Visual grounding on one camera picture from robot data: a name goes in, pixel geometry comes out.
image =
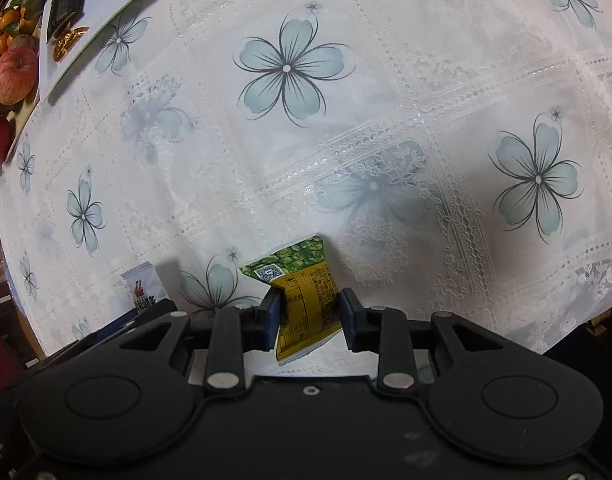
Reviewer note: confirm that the white floral lace tablecloth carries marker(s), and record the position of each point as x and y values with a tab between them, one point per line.
452	154

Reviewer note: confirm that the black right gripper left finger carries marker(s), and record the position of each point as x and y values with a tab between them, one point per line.
237	331

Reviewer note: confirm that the red white hawthorn snack packet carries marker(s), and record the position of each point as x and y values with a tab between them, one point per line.
145	286

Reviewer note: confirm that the beige fruit tray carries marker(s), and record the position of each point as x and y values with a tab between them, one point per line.
18	118

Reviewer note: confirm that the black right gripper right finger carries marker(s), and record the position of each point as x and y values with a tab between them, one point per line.
384	332

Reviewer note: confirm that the green yellow snack packet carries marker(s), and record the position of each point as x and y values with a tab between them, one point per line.
310	316

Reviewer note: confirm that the gold ingot chocolate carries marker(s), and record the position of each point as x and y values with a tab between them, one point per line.
66	41

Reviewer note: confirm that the white rectangular serving tray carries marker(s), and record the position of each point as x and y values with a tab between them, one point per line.
95	15

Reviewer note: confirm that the red yellow apple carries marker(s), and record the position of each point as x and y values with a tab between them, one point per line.
18	74

